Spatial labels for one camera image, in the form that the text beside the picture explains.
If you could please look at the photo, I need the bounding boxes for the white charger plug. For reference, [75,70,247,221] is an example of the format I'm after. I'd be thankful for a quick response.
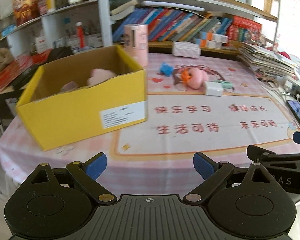
[204,82,224,97]

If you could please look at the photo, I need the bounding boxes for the green crocodile hair clip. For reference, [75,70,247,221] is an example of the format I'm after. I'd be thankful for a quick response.
[216,80,235,93]

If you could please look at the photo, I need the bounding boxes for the pink plush toy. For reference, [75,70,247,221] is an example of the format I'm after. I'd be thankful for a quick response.
[187,68,209,89]

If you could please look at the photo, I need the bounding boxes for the orange plastic clip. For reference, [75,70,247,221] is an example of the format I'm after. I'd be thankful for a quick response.
[180,69,191,84]

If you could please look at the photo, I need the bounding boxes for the blue plastic toy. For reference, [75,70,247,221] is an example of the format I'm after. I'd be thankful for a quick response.
[159,62,174,77]

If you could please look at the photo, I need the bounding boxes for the pink cartoon table mat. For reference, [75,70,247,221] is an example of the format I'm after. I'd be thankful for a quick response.
[0,54,300,195]

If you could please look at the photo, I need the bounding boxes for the yellow cardboard box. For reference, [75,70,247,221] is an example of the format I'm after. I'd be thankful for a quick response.
[16,46,147,151]

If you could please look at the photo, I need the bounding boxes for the stack of magazines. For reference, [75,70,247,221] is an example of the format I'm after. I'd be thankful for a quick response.
[238,43,300,80]

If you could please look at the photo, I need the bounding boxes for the pink plush in box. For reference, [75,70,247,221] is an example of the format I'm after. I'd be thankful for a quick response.
[87,68,117,86]

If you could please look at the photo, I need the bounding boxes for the red book set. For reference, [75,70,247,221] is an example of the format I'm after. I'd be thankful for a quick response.
[226,16,262,48]

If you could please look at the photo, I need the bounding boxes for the red paper sheets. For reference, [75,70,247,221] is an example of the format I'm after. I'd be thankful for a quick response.
[0,49,52,92]

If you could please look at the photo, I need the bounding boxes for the white quilted handbag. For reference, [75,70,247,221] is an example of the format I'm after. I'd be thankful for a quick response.
[172,42,201,59]

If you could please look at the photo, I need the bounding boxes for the orange white box upper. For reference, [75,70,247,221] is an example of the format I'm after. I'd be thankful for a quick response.
[200,31,229,43]

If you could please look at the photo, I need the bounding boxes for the orange white box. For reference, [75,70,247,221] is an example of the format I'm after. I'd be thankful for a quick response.
[194,38,222,49]
[200,31,229,43]

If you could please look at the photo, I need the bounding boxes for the orange white box lower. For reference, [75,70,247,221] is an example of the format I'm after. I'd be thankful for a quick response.
[194,38,222,49]

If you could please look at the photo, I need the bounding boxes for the pink cylindrical humidifier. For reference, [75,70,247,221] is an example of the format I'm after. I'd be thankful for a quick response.
[123,24,148,67]

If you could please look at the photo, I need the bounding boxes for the row of leaning books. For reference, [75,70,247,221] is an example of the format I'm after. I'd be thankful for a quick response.
[113,7,232,42]

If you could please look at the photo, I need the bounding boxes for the red fortune god bag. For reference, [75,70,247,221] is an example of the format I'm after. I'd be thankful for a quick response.
[12,0,40,26]

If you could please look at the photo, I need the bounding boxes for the white bookshelf frame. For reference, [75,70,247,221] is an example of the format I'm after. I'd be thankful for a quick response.
[0,0,279,55]

